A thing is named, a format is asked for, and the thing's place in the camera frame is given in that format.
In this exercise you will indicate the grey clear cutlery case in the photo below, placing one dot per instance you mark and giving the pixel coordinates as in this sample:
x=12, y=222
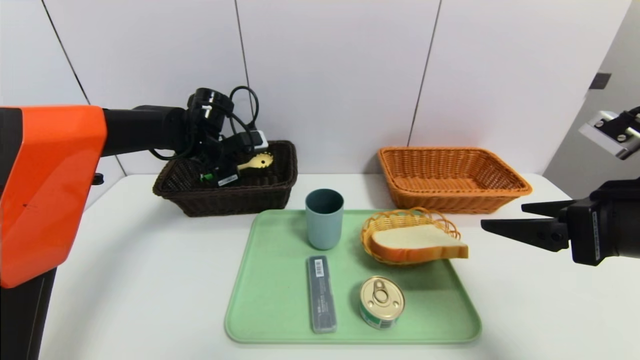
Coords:
x=321, y=295

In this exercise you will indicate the black wall fixture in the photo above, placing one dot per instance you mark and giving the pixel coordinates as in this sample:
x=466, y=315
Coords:
x=599, y=81

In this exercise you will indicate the light green plastic tray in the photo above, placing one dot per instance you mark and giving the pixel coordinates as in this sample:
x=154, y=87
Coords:
x=280, y=300

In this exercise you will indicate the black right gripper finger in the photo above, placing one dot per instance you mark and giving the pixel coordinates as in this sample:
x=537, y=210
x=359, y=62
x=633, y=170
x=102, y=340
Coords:
x=535, y=232
x=555, y=208

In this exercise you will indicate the white bread slice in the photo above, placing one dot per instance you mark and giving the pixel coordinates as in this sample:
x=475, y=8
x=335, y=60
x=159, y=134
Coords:
x=415, y=241

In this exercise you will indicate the large orange wicker basket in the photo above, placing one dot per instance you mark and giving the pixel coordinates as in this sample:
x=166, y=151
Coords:
x=450, y=200

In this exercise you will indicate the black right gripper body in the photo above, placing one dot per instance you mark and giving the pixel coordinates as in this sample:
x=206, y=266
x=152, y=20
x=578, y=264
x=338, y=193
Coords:
x=586, y=232

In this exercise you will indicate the tin can gold lid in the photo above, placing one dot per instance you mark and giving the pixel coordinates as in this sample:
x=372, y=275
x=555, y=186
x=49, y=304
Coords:
x=381, y=300

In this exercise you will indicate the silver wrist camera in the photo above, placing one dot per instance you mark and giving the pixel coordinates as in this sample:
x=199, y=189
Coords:
x=259, y=140
x=607, y=132

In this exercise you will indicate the small round orange wicker basket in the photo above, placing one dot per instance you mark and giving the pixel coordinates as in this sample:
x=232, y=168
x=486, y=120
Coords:
x=385, y=220

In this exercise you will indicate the blue-grey plastic cup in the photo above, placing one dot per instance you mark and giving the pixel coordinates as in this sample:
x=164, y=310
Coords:
x=324, y=227

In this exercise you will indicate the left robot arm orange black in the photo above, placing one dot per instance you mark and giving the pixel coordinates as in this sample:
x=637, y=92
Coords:
x=50, y=190

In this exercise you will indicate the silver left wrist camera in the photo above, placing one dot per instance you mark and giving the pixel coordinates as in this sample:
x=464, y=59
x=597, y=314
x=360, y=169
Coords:
x=259, y=140

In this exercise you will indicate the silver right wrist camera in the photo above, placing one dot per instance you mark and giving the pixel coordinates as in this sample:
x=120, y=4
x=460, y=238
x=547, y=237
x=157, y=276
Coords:
x=607, y=132

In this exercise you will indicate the dark brown wicker basket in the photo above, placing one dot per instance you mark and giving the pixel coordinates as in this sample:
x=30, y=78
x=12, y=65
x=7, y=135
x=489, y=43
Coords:
x=240, y=200

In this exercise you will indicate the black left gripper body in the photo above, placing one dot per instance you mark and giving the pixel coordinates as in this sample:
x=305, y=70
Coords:
x=226, y=179

